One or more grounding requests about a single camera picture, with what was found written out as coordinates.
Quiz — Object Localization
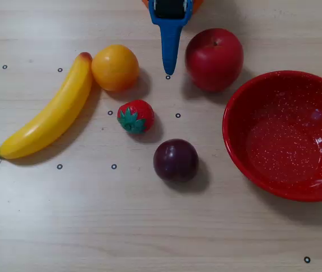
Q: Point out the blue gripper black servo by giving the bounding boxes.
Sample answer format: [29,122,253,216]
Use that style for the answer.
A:
[148,0,194,77]

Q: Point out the dark purple plum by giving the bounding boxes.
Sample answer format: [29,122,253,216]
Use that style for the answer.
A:
[153,138,200,183]

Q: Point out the red speckled bowl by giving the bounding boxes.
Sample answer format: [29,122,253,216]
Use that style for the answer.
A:
[222,70,322,202]

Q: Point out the red apple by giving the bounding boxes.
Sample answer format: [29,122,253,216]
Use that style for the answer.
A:
[184,28,245,92]

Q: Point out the orange fruit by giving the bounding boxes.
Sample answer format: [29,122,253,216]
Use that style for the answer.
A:
[91,44,140,92]

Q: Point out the red strawberry green leaves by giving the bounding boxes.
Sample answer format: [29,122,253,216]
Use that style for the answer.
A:
[117,99,155,134]

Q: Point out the yellow banana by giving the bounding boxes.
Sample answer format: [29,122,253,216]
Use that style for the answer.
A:
[0,52,93,160]

